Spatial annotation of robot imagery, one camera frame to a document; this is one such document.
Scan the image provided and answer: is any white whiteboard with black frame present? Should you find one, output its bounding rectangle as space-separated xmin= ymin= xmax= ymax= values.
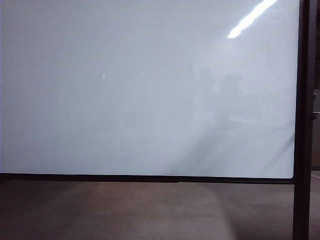
xmin=0 ymin=0 xmax=301 ymax=184

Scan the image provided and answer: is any black whiteboard stand post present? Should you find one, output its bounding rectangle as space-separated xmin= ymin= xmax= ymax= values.
xmin=291 ymin=0 xmax=313 ymax=240

